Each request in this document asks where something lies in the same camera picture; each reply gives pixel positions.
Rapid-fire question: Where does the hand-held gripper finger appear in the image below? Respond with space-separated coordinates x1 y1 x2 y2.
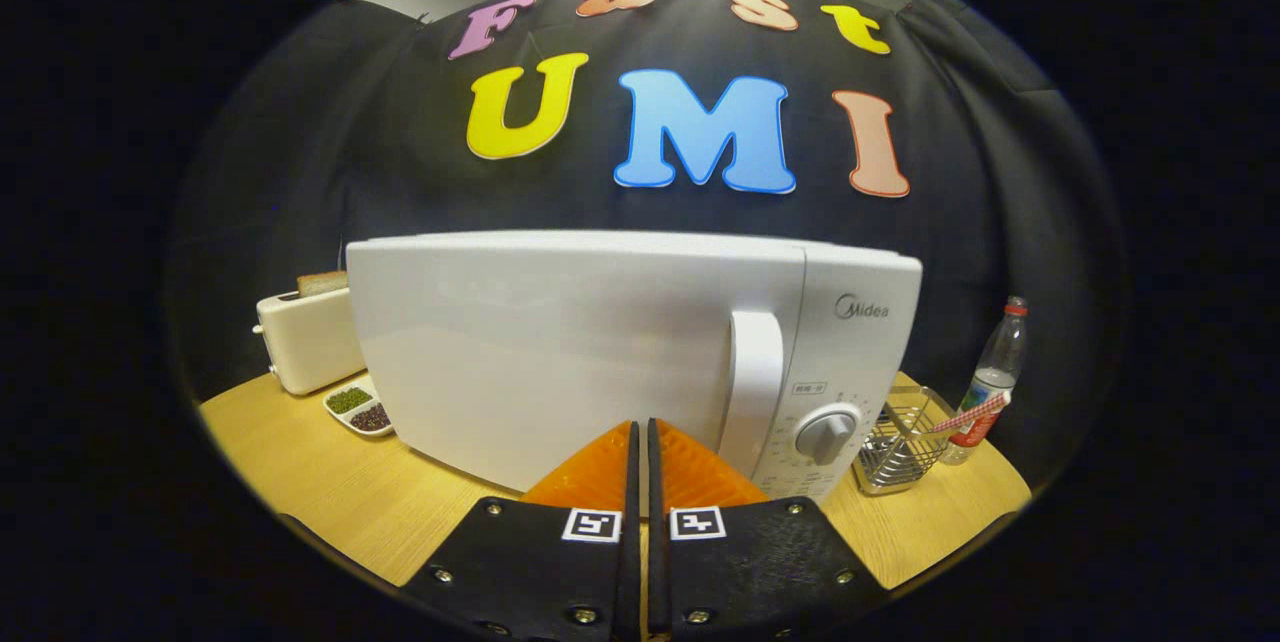
400 419 641 642
646 417 891 642

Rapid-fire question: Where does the white toaster oven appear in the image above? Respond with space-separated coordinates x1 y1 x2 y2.
345 229 924 506

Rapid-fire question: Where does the cream bread toaster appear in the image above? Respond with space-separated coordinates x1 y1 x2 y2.
252 287 367 397

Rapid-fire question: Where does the white divided spice dish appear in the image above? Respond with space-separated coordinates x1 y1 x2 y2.
322 377 396 439

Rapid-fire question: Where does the red striped straw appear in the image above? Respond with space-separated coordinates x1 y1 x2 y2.
925 392 1011 435

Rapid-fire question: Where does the clear plastic water bottle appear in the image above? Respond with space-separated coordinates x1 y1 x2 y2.
940 296 1030 466

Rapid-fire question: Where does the metal wire basket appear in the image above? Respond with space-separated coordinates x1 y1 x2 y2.
853 385 956 497

